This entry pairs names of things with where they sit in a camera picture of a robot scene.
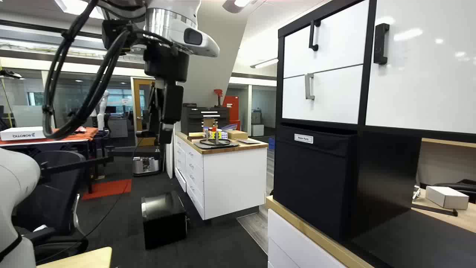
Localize red tall cabinet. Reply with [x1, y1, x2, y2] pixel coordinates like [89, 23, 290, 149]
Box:
[222, 94, 243, 131]

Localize flat white box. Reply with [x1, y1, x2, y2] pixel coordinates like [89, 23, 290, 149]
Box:
[0, 125, 48, 143]

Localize white island cabinet wooden top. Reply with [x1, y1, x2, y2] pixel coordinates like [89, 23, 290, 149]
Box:
[171, 130, 271, 222]

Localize red floor mat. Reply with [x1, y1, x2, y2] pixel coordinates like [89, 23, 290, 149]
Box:
[81, 178, 134, 203]

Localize wooden door frame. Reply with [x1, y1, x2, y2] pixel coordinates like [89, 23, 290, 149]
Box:
[130, 76, 156, 149]

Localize black panel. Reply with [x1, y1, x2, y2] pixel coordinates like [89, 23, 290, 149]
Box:
[274, 124, 359, 243]

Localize ceiling light panel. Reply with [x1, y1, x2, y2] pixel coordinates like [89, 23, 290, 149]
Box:
[52, 0, 107, 20]

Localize black printer machine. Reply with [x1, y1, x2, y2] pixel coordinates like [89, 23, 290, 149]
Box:
[180, 103, 231, 134]

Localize black box with open top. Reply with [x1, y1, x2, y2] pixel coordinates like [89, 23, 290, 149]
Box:
[140, 191, 189, 252]

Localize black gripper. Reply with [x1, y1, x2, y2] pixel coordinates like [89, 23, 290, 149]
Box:
[143, 42, 191, 146]

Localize light wooden table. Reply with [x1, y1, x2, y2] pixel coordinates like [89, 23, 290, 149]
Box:
[36, 246, 115, 268]

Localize white counter with wooden top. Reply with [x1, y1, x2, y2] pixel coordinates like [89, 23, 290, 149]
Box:
[265, 195, 476, 268]

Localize black door handle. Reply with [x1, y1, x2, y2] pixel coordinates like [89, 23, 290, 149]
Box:
[372, 23, 391, 67]

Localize black cabinet with white fronts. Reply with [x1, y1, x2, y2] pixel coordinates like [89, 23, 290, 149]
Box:
[274, 0, 476, 268]

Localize black office chair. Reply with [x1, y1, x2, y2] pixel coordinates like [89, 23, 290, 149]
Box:
[14, 148, 109, 265]

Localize small wooden box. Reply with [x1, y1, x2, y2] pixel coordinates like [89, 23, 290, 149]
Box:
[225, 130, 250, 142]

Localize colourful small bottles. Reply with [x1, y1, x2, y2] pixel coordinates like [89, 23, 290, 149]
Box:
[206, 124, 223, 143]

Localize white plastic crate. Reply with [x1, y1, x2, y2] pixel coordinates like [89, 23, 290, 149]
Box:
[131, 155, 162, 178]

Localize silver drawer handle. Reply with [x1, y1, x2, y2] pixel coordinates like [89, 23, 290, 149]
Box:
[304, 73, 317, 103]

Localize small white cardboard box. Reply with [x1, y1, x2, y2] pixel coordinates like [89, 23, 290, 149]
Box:
[424, 185, 472, 212]

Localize red topped table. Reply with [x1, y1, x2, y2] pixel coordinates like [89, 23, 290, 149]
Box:
[0, 125, 104, 151]

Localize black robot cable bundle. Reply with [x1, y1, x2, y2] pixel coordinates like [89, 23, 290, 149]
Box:
[40, 0, 148, 142]

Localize black drawer handle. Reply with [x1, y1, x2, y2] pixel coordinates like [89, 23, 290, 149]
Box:
[308, 20, 323, 54]

